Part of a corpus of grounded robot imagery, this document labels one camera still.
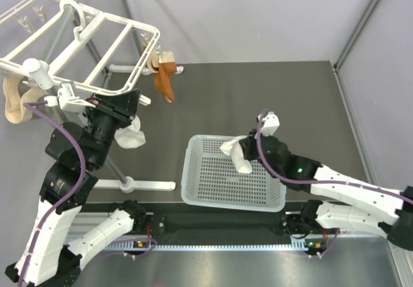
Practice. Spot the aluminium frame profile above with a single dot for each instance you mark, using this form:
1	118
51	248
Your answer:
368	12

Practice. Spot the white clip sock hanger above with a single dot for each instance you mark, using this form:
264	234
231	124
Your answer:
91	20

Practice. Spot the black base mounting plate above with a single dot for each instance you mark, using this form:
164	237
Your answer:
181	224

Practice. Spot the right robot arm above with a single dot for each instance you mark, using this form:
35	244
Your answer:
365	207

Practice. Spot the white stand base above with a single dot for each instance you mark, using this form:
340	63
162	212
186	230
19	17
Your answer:
132	185

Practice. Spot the grey metal stand pole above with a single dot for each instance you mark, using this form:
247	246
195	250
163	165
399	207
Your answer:
69	19

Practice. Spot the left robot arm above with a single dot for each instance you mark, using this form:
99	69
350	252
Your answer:
48	260

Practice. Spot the white corner hanger clip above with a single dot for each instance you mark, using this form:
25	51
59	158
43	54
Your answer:
144	100

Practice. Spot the beige sock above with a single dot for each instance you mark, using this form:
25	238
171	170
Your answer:
15	111

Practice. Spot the white sock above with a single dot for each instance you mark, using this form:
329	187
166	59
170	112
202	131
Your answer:
234	150
131	137

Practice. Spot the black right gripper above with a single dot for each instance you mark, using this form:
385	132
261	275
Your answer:
248	144

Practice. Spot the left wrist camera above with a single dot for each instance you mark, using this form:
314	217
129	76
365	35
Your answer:
67	99

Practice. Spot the white perforated plastic basket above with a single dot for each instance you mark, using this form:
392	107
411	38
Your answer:
210	179

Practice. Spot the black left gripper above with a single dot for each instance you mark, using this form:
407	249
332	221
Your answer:
122	106

